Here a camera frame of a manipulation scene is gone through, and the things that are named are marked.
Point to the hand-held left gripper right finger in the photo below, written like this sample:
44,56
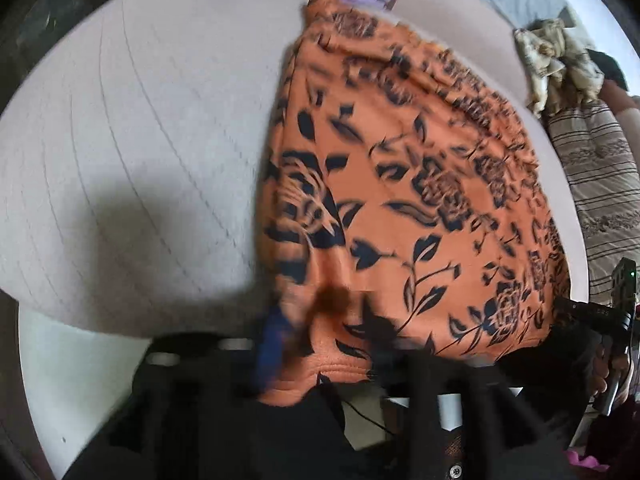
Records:
385,340

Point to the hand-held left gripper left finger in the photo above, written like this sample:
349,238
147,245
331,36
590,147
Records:
272,355

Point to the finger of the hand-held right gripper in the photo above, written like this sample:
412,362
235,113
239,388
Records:
580,311

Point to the orange floral garment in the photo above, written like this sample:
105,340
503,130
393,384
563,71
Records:
400,185

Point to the person's right hand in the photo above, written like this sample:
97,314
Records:
602,367

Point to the striped blanket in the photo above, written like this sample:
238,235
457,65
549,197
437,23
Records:
600,170

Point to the dark cloth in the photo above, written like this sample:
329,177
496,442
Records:
612,67

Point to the beige patterned cloth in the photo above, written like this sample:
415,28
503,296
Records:
555,60

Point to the dark glass-door cabinet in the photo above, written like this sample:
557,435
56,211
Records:
45,5

